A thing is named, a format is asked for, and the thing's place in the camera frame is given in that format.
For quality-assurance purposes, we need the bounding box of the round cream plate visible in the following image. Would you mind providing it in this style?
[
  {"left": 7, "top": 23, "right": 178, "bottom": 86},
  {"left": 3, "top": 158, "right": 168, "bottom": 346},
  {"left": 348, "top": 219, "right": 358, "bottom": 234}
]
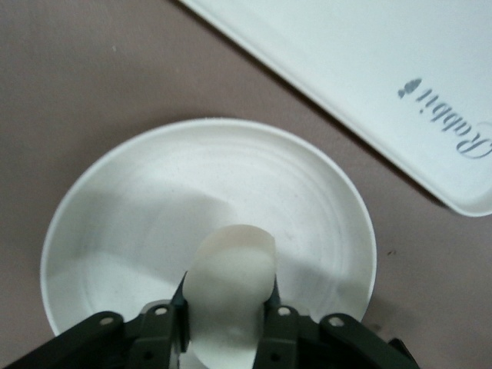
[{"left": 40, "top": 118, "right": 378, "bottom": 369}]

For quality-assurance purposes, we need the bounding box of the white steamed bun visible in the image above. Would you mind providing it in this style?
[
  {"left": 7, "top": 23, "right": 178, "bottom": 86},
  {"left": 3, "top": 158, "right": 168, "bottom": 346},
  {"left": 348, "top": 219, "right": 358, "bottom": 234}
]
[{"left": 183, "top": 224, "right": 278, "bottom": 369}]

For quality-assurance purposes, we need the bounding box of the brown table mat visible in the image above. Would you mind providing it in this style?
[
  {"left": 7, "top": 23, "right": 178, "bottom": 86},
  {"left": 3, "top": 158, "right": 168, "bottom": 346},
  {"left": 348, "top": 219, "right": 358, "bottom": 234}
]
[{"left": 0, "top": 0, "right": 492, "bottom": 369}]

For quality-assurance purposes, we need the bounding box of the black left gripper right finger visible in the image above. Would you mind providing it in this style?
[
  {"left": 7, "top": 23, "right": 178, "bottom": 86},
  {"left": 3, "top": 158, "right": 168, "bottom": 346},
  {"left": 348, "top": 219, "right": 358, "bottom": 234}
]
[{"left": 252, "top": 277, "right": 418, "bottom": 369}]

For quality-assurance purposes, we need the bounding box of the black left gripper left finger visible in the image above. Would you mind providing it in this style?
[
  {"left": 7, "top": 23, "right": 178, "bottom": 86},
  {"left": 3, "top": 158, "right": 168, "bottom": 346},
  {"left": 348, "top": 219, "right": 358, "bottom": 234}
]
[{"left": 0, "top": 271, "right": 191, "bottom": 369}]

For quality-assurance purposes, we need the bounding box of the cream rabbit print tray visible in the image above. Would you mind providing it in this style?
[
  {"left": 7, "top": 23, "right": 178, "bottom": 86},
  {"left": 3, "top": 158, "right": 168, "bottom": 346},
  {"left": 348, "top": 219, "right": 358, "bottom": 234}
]
[{"left": 178, "top": 0, "right": 492, "bottom": 218}]

